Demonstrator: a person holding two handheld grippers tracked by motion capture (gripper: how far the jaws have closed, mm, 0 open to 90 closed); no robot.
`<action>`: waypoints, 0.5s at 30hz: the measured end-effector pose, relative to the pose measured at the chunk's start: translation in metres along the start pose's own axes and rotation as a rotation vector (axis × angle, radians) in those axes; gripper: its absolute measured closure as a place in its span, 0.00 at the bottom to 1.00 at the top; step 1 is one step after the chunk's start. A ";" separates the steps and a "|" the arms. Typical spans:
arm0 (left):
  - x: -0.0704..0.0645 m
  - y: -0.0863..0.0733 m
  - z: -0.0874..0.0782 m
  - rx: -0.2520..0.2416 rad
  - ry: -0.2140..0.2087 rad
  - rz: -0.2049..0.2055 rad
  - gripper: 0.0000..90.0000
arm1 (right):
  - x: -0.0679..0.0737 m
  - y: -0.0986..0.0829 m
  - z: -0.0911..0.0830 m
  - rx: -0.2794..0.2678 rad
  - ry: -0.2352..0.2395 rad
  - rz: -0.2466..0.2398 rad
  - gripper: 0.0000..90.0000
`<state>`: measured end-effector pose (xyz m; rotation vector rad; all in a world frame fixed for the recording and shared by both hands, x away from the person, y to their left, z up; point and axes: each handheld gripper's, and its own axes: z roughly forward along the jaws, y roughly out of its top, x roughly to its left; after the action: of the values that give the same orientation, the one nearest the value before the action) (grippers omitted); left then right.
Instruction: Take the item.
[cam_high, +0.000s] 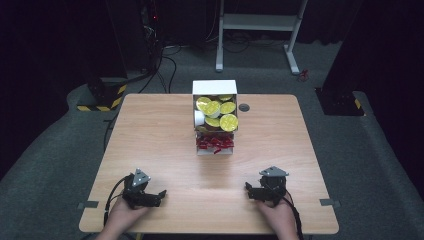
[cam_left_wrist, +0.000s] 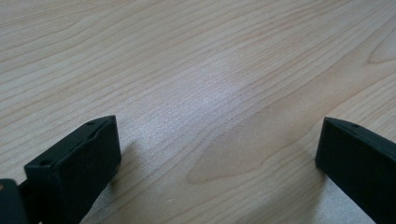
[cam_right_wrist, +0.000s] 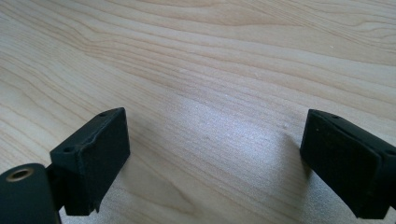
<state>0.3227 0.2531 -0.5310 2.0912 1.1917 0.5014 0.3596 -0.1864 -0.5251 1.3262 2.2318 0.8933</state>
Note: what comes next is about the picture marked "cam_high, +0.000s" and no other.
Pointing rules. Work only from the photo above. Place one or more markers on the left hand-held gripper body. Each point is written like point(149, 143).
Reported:
point(136, 191)

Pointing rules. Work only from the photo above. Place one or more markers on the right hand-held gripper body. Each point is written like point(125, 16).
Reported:
point(272, 186)

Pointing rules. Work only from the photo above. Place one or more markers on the person's left hand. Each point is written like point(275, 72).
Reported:
point(121, 215)

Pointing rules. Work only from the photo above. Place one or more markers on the person's right hand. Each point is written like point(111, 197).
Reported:
point(278, 216)

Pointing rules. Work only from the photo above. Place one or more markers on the grey tape strip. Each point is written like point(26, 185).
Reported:
point(88, 204)
point(329, 202)

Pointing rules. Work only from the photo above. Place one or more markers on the pile of red packets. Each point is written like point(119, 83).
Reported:
point(215, 142)

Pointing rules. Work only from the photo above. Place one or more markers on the pile of yellow-lidded cups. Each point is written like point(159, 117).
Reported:
point(228, 122)

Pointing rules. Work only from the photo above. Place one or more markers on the grey round table grommet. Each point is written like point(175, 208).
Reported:
point(244, 107)

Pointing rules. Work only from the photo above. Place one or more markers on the white two-tier storage box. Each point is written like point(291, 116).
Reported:
point(214, 87)

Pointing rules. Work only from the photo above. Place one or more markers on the small red floor clip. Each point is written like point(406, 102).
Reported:
point(302, 75)

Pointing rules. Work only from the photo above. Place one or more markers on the dark equipment rack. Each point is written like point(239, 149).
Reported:
point(151, 33)

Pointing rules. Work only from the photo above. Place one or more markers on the white metal stand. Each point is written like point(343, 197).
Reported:
point(258, 22)

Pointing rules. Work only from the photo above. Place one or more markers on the black post with hazard-striped base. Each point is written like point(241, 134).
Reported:
point(340, 101)
point(106, 96)

